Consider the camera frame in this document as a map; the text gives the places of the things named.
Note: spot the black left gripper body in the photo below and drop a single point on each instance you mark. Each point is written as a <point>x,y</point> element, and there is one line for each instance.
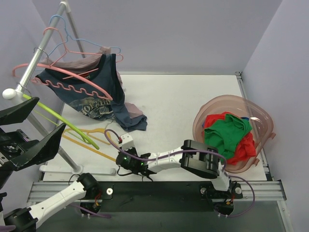
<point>12,150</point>

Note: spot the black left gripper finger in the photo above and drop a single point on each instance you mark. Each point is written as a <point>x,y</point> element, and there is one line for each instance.
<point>37,152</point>
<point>18,113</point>

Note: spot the lime green hanger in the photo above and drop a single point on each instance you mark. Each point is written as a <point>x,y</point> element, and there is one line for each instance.
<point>60,118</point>

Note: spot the yellow plastic hanger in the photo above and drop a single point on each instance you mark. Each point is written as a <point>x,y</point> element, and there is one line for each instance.
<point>96,134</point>

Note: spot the dark grey-blue tank top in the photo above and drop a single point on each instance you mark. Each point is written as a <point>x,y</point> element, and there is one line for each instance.
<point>92,103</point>

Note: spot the pink wire hanger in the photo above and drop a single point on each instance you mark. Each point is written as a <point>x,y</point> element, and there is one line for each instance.
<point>72,53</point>

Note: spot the green tank top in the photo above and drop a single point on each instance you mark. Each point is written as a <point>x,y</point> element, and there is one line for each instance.
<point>225,132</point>

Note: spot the red tank top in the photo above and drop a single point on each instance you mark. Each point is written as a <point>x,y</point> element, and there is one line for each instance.
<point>245,150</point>

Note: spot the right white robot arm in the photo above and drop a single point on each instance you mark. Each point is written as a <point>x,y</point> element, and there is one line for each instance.
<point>197,158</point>

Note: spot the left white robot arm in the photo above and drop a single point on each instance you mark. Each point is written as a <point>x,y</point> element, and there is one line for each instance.
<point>29,219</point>

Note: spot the mauve pink tank top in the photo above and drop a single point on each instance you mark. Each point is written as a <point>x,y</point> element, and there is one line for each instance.
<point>82,97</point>

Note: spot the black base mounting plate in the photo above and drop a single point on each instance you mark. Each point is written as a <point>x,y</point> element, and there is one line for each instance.
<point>158,196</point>

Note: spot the pink translucent plastic basin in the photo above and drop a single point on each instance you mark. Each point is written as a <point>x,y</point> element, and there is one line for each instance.
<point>259,119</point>

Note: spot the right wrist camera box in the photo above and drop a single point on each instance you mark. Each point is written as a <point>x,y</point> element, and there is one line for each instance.
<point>127,144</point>

